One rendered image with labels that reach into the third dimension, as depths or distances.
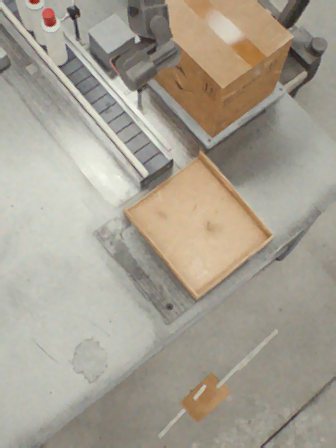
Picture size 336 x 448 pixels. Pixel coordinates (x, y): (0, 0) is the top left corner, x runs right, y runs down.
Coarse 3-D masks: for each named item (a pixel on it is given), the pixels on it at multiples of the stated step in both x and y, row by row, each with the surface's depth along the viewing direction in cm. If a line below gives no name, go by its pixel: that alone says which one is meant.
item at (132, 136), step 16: (16, 16) 177; (32, 32) 176; (64, 64) 173; (80, 64) 173; (80, 80) 171; (96, 80) 171; (96, 96) 170; (96, 112) 168; (112, 112) 168; (112, 128) 167; (128, 128) 167; (128, 144) 166; (144, 144) 166; (128, 160) 167; (144, 160) 164; (160, 160) 164
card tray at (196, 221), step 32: (160, 192) 166; (192, 192) 167; (224, 192) 167; (160, 224) 164; (192, 224) 164; (224, 224) 164; (256, 224) 165; (160, 256) 161; (192, 256) 161; (224, 256) 162; (192, 288) 159
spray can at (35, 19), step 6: (30, 0) 158; (36, 0) 158; (42, 0) 160; (30, 6) 159; (36, 6) 159; (42, 6) 160; (30, 12) 161; (36, 12) 160; (30, 18) 164; (36, 18) 163; (42, 18) 163; (36, 24) 165; (36, 30) 168; (36, 36) 171; (42, 36) 170; (42, 42) 173
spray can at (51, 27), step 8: (48, 8) 154; (48, 16) 154; (40, 24) 158; (48, 24) 156; (56, 24) 157; (48, 32) 157; (56, 32) 158; (48, 40) 161; (56, 40) 161; (48, 48) 165; (56, 48) 164; (64, 48) 167; (56, 56) 168; (64, 56) 170; (56, 64) 172
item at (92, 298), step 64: (64, 0) 186; (0, 128) 171; (64, 128) 172; (256, 128) 174; (320, 128) 175; (0, 192) 165; (64, 192) 166; (128, 192) 167; (256, 192) 168; (320, 192) 169; (0, 256) 160; (64, 256) 161; (128, 256) 161; (256, 256) 162; (0, 320) 155; (64, 320) 155; (128, 320) 156; (0, 384) 150; (64, 384) 150
